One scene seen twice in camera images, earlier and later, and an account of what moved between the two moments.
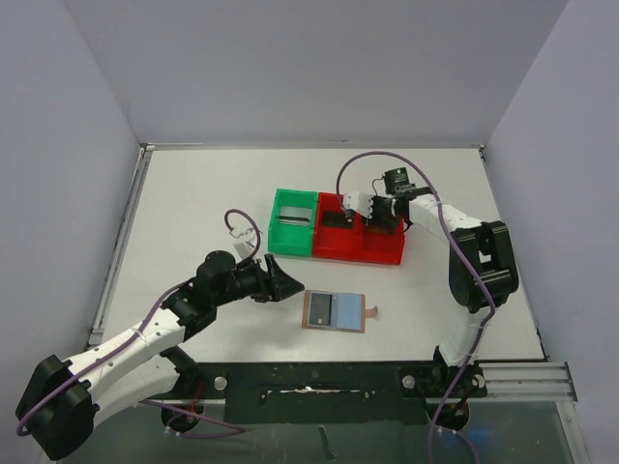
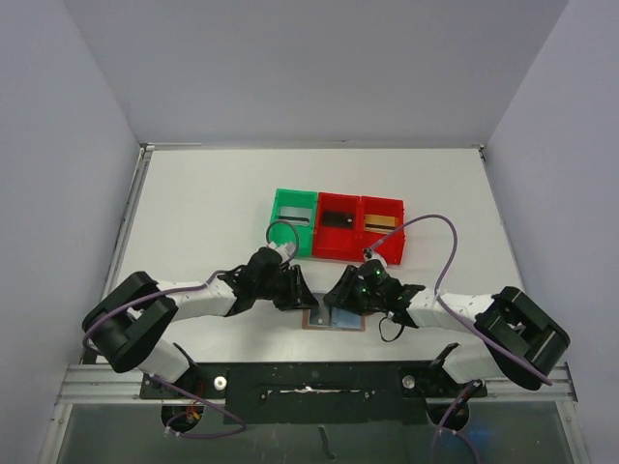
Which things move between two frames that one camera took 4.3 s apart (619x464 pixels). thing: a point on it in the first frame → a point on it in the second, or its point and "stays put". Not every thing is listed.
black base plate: x=323 y=392 stays put
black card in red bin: x=335 y=218 stays put
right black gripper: x=375 y=213 → x=348 y=285
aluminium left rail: x=121 y=242 stays put
